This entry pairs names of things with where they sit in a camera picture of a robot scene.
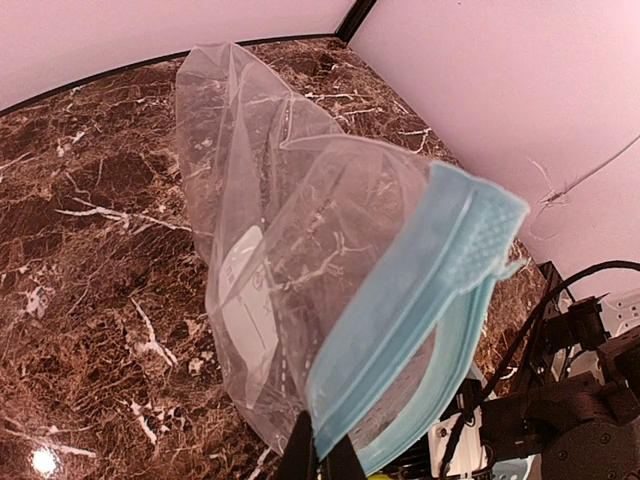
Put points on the clear zip bag blue zipper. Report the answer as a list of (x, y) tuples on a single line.
[(348, 278)]

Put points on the black frame post right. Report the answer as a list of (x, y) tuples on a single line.
[(354, 19)]

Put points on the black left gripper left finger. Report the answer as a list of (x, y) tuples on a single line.
[(299, 461)]

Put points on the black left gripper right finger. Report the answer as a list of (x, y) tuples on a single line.
[(342, 462)]

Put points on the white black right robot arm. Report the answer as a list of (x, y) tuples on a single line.
[(581, 427)]

